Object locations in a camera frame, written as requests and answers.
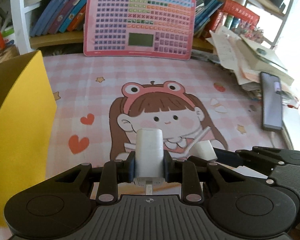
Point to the red book box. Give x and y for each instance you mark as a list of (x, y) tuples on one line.
[(232, 8)]

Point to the black smartphone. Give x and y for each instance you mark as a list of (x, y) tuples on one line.
[(272, 109)]

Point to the pink cartoon table mat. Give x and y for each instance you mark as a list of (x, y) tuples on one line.
[(103, 102)]

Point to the white charger plug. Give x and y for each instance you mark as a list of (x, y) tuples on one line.
[(149, 159)]

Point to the yellow cardboard box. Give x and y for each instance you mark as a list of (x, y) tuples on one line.
[(27, 111)]

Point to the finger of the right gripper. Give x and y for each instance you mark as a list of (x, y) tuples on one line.
[(198, 161), (228, 158)]

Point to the pink keyboard learning toy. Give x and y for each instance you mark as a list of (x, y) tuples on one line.
[(150, 28)]

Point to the small white block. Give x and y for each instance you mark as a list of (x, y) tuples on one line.
[(204, 150)]

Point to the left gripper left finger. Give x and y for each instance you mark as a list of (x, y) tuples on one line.
[(114, 173)]

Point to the pile of papers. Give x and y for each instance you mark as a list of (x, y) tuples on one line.
[(247, 59)]

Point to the white shelf unit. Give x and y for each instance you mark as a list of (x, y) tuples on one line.
[(27, 12)]

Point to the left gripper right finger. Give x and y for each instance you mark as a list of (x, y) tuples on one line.
[(185, 173)]

